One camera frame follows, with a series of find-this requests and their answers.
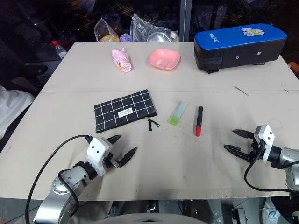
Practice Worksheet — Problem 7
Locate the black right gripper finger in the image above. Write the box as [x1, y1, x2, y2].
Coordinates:
[223, 144, 252, 161]
[232, 129, 256, 140]

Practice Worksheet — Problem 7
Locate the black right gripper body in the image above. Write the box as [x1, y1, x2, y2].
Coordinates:
[247, 139, 266, 162]

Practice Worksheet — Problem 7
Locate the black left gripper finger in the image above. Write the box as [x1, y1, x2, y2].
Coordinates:
[107, 134, 123, 146]
[117, 146, 138, 168]

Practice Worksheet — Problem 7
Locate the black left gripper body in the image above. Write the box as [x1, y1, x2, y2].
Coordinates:
[102, 149, 121, 174]

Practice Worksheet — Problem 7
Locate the black white grid pouch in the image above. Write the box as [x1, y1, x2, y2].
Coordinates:
[93, 88, 158, 134]

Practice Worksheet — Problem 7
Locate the black zipper pull cord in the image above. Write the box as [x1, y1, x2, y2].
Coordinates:
[146, 117, 161, 132]

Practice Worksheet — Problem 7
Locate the red black marker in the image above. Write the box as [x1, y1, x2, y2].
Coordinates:
[195, 105, 204, 137]

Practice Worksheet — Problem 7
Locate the pink rolled cloth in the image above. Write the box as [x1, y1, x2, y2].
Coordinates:
[111, 47, 134, 73]

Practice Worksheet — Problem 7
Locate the orange object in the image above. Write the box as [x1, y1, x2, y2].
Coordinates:
[289, 62, 299, 79]

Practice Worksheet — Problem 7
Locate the blue black boxing pad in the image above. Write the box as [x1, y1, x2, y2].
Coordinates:
[193, 23, 289, 75]

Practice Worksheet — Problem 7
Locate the pink plastic bowl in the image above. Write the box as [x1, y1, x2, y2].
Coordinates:
[148, 48, 182, 71]

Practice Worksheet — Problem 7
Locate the white cloth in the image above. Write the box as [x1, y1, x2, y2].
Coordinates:
[0, 84, 36, 140]

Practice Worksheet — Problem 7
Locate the red capped water bottle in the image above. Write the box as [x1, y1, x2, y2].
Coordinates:
[51, 40, 68, 61]

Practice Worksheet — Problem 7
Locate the black office chair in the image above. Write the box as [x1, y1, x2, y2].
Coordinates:
[13, 63, 49, 92]

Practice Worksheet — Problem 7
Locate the clear bag with orange item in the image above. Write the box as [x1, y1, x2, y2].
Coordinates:
[93, 13, 122, 43]

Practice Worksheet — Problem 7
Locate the metal bowl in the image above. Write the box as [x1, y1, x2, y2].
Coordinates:
[146, 31, 171, 43]

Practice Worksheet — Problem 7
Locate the clear crumpled plastic bag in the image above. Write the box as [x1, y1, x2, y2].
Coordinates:
[129, 13, 179, 43]

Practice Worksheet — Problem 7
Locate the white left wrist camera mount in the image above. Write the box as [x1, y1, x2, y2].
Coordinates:
[86, 137, 113, 177]

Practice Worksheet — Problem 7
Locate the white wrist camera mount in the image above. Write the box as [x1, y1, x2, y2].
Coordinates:
[86, 137, 113, 177]
[253, 124, 276, 163]

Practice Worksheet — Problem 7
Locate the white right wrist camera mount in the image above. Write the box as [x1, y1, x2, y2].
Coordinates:
[253, 124, 276, 163]

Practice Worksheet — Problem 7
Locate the silver vertical post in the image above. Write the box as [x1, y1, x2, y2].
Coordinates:
[179, 0, 193, 43]

